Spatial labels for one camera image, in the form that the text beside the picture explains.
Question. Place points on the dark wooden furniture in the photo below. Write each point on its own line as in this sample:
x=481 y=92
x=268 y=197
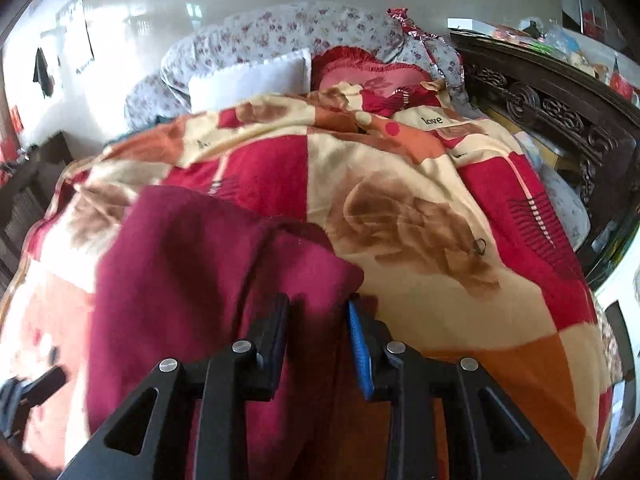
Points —
x=25 y=195

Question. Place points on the carved dark wooden headboard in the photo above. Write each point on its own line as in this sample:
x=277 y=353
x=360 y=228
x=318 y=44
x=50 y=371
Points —
x=550 y=110

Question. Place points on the clutter pile on headboard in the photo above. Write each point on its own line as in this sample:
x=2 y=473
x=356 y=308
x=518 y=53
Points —
x=565 y=40

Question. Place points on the maroon knit garment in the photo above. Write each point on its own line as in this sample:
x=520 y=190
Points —
x=175 y=285

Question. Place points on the red orange printed blanket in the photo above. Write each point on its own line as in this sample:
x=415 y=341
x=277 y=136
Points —
x=425 y=285

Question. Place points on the grey floral quilt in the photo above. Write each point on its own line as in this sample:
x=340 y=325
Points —
x=280 y=30

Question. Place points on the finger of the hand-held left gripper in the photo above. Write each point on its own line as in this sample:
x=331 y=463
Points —
x=42 y=385

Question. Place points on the dark hanging garment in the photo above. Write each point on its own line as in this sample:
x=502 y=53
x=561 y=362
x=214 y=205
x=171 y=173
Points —
x=42 y=72

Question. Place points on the wall calendar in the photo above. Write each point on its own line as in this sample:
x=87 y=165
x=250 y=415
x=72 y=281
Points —
x=79 y=40

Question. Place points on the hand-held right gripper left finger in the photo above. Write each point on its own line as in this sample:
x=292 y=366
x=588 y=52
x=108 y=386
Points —
x=272 y=345

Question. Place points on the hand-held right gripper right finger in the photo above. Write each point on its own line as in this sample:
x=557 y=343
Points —
x=361 y=355

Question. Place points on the red heart pillow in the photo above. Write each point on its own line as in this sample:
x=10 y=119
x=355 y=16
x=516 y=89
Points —
x=370 y=80

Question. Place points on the white floral pillow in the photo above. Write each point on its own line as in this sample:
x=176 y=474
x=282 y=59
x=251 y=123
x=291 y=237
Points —
x=562 y=200

